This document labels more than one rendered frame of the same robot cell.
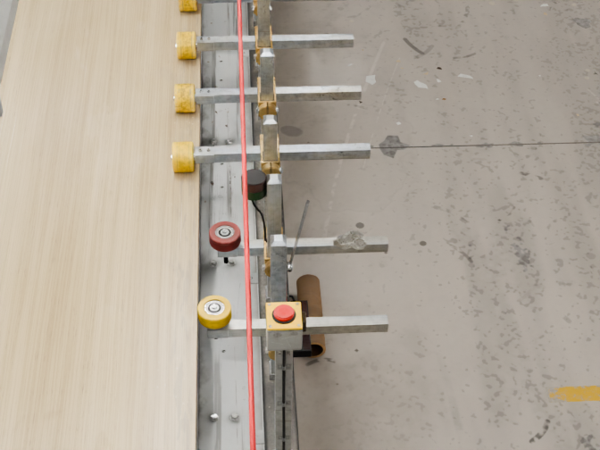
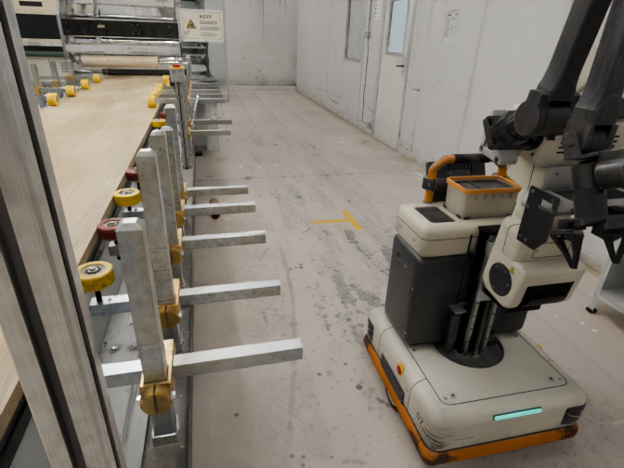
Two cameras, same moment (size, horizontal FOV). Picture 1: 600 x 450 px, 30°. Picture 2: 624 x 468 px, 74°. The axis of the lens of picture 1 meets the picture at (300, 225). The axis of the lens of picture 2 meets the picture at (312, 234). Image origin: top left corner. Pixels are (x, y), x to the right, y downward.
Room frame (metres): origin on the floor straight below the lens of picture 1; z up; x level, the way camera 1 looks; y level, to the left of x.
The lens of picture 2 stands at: (-0.87, -0.25, 1.39)
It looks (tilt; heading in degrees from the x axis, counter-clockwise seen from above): 26 degrees down; 349
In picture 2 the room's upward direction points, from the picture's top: 2 degrees clockwise
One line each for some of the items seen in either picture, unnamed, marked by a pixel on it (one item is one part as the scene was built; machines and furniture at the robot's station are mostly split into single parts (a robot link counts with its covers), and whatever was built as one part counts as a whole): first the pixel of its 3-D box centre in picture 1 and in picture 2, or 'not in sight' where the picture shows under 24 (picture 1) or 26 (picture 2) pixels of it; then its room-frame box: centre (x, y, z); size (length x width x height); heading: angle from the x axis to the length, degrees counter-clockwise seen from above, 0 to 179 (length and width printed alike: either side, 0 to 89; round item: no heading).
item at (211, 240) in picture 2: not in sight; (190, 242); (0.25, -0.10, 0.83); 0.43 x 0.03 x 0.04; 94
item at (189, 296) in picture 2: not in sight; (189, 297); (0.00, -0.12, 0.81); 0.43 x 0.03 x 0.04; 94
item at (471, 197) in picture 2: not in sight; (480, 196); (0.43, -1.13, 0.87); 0.23 x 0.15 x 0.11; 93
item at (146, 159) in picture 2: not in sight; (161, 259); (-0.04, -0.08, 0.94); 0.04 x 0.04 x 0.48; 4
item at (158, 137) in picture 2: not in sight; (168, 219); (0.21, -0.06, 0.92); 0.04 x 0.04 x 0.48; 4
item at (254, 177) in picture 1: (254, 210); not in sight; (1.95, 0.11, 1.02); 0.06 x 0.06 x 0.22; 4
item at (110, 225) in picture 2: not in sight; (116, 240); (0.24, 0.09, 0.85); 0.08 x 0.08 x 0.11
